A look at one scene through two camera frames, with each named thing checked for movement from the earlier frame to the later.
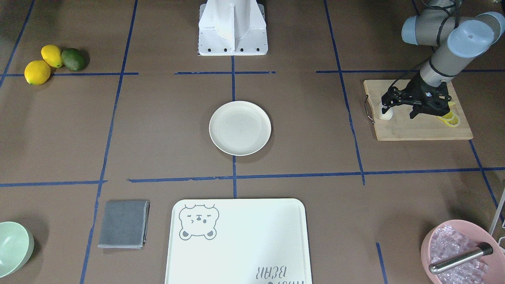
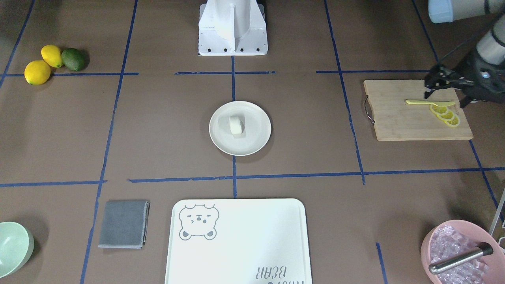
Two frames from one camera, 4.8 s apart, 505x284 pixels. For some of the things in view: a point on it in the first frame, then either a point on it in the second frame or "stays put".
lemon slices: [450, 119] stays put
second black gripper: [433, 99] → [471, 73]
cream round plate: [240, 128] stays put
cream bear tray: [238, 241] stays put
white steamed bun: [388, 114] → [237, 126]
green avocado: [73, 58] stays put
